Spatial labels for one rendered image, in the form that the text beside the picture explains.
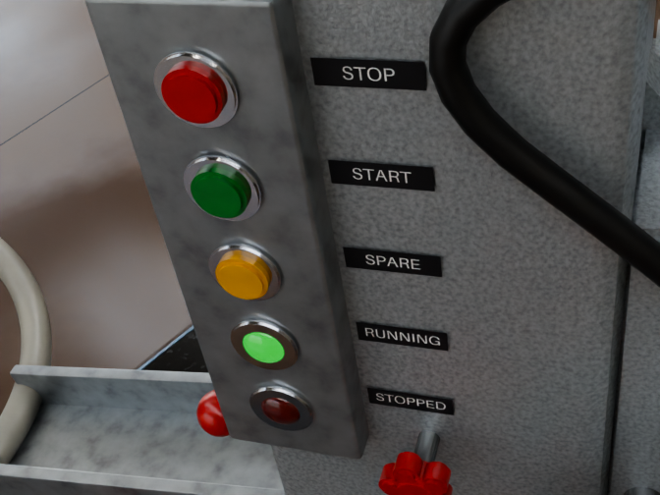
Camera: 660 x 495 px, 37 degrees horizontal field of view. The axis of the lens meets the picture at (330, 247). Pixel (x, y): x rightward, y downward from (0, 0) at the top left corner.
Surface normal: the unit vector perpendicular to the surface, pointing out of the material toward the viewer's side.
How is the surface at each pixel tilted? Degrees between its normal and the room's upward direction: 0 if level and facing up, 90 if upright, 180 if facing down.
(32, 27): 0
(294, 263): 90
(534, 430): 90
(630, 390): 90
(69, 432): 8
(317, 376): 90
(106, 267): 0
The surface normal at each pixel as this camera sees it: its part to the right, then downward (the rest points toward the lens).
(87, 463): -0.27, -0.74
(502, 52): -0.28, 0.67
